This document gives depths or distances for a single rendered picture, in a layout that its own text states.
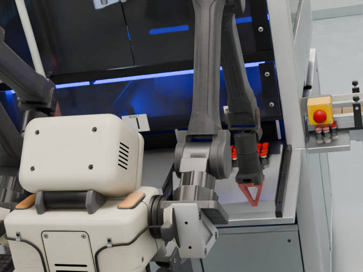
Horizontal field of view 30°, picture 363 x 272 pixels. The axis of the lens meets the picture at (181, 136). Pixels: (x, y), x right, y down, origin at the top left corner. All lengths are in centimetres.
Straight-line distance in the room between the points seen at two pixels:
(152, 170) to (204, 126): 86
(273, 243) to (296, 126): 45
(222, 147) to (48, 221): 36
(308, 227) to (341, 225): 109
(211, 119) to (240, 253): 110
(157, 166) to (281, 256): 53
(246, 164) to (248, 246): 65
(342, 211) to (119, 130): 234
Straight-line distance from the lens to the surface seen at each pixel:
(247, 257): 240
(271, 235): 234
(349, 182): 375
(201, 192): 128
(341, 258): 317
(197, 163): 132
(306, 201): 225
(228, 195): 196
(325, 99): 211
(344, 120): 223
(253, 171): 178
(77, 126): 129
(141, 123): 221
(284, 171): 200
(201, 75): 138
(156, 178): 213
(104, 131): 126
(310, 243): 234
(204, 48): 139
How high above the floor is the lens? 183
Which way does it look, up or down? 23 degrees down
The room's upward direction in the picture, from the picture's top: 12 degrees counter-clockwise
